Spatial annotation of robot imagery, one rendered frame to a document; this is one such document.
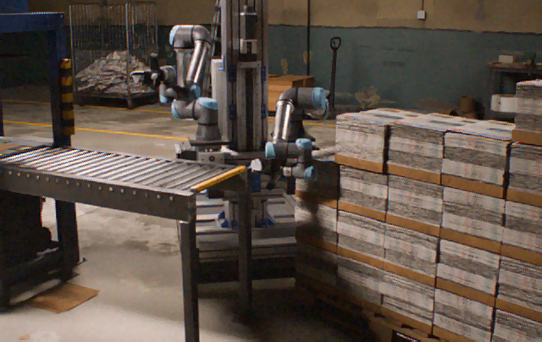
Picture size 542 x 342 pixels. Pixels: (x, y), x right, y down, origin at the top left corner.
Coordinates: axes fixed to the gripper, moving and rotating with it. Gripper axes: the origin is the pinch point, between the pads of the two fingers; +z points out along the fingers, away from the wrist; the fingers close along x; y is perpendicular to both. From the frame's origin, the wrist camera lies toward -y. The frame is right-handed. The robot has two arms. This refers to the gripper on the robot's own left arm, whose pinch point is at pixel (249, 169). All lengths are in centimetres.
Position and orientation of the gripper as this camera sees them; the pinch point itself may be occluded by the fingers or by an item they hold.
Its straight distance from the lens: 331.8
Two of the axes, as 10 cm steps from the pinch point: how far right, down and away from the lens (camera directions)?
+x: -4.5, 2.0, -8.7
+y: 0.0, -9.8, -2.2
